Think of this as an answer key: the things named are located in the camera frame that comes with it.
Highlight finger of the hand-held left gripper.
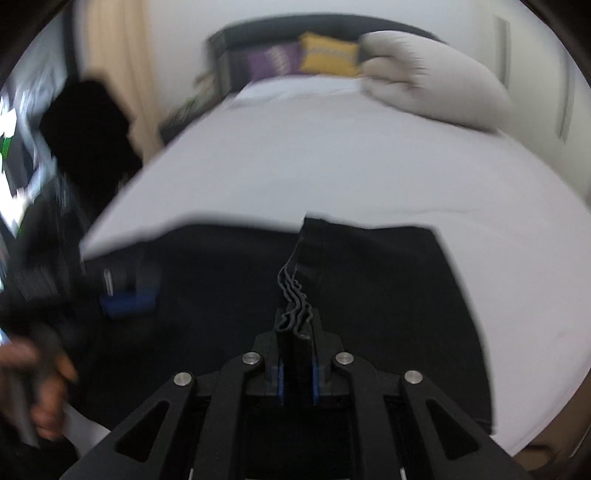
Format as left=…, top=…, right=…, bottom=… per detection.
left=98, top=263, right=163, bottom=320

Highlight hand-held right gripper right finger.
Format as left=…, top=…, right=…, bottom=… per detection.
left=311, top=318, right=532, bottom=480

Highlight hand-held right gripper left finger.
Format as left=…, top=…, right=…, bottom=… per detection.
left=60, top=318, right=287, bottom=480

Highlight black pants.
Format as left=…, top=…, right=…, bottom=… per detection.
left=65, top=215, right=494, bottom=437

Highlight person's left hand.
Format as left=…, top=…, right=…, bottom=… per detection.
left=0, top=340, right=79, bottom=440

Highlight hanging dark garment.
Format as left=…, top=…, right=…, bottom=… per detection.
left=39, top=79, right=145, bottom=217

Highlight grey nightstand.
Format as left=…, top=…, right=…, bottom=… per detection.
left=158, top=98, right=219, bottom=147

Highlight beige curtain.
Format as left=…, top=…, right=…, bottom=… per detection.
left=85, top=0, right=158, bottom=163

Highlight bed with grey headboard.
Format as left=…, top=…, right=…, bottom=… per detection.
left=78, top=14, right=591, bottom=457

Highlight white flat pillow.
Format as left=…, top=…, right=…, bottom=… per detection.
left=228, top=75, right=366, bottom=110

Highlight purple patterned pillow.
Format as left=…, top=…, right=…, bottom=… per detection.
left=244, top=41, right=304, bottom=82

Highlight yellow patterned pillow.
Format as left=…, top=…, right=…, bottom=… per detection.
left=299, top=31, right=363, bottom=78

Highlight folded cream duvet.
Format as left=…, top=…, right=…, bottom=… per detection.
left=359, top=30, right=514, bottom=136

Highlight cream wardrobe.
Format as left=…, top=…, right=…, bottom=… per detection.
left=475, top=0, right=591, bottom=204

